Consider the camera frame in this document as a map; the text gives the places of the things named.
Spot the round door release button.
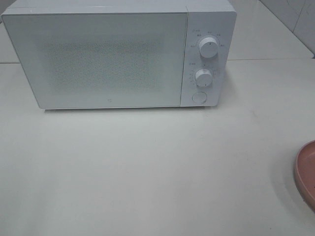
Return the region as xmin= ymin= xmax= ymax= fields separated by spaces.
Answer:
xmin=192 ymin=92 xmax=207 ymax=104

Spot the white microwave door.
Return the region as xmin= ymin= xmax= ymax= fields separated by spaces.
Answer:
xmin=3 ymin=13 xmax=187 ymax=109

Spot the pink round plate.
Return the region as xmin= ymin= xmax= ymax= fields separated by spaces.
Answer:
xmin=294 ymin=141 xmax=315 ymax=211

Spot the lower white timer knob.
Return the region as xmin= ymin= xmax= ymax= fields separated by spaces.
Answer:
xmin=195 ymin=69 xmax=213 ymax=87

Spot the upper white control knob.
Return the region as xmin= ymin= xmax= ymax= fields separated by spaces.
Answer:
xmin=197 ymin=35 xmax=219 ymax=59

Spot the white microwave oven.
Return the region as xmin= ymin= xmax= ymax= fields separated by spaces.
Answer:
xmin=1 ymin=0 xmax=237 ymax=107

